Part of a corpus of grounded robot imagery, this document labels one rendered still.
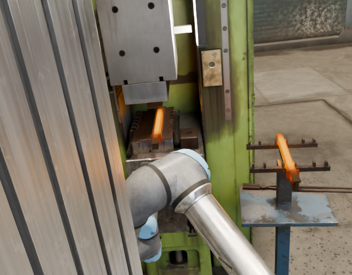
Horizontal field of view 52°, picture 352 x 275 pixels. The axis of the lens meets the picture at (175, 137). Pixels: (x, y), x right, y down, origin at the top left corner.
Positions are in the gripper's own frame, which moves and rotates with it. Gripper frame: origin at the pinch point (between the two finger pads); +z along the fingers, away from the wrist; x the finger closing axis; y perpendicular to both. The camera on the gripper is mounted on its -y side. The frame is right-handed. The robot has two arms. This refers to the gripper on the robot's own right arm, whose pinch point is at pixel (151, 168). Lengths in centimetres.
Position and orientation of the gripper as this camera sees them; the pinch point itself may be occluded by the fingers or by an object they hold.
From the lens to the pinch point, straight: 145.1
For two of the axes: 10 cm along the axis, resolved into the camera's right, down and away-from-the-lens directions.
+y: 1.0, 9.0, 4.2
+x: 9.9, -0.9, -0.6
